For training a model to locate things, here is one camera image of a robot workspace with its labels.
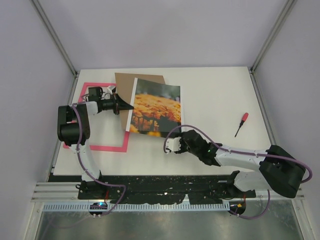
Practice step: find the aluminium corner post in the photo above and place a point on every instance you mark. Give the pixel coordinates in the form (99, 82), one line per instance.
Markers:
(53, 34)
(273, 33)

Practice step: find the red handled screwdriver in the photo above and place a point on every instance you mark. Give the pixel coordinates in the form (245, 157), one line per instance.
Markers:
(243, 120)

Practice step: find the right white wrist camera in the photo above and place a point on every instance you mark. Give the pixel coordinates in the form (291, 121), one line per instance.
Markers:
(172, 145)

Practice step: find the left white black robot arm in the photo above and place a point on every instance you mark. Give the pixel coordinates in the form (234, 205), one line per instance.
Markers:
(73, 129)

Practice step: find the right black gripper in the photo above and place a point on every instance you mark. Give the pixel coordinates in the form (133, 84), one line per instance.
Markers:
(182, 149)

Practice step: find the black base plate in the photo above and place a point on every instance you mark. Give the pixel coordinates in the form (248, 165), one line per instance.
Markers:
(163, 189)

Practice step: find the brown frame backing board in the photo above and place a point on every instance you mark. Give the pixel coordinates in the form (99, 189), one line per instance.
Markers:
(124, 87)

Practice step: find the aluminium front rail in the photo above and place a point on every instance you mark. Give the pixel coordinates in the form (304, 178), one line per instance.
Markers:
(66, 191)

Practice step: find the right aluminium corner post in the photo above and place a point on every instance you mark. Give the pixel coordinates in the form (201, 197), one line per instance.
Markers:
(273, 33)

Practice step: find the left aluminium corner post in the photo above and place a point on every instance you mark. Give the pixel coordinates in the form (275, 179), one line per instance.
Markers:
(53, 34)

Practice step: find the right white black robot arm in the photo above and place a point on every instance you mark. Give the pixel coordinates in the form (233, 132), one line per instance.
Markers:
(271, 169)

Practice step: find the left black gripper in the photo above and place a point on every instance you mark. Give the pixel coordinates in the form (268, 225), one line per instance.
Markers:
(118, 104)

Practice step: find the white slotted cable duct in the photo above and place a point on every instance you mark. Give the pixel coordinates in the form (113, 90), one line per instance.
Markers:
(97, 207)

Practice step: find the orange flower photo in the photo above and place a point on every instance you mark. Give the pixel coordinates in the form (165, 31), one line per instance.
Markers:
(156, 107)

